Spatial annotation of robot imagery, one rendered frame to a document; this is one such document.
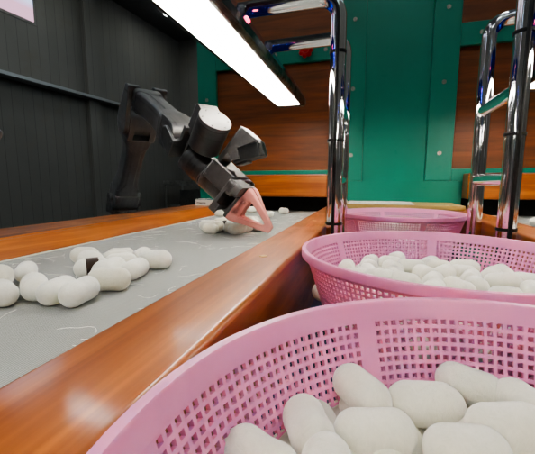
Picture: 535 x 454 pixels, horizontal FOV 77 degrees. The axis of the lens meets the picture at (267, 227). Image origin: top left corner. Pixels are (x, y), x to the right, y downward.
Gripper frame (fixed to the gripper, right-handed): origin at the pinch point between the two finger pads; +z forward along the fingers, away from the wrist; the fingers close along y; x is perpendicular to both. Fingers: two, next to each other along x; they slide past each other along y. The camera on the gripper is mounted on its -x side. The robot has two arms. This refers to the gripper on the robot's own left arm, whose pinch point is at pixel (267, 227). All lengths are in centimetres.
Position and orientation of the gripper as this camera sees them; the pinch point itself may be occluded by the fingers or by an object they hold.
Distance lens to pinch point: 59.0
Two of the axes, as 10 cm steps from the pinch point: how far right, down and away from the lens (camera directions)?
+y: 2.9, -1.2, 9.5
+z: 7.3, 6.7, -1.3
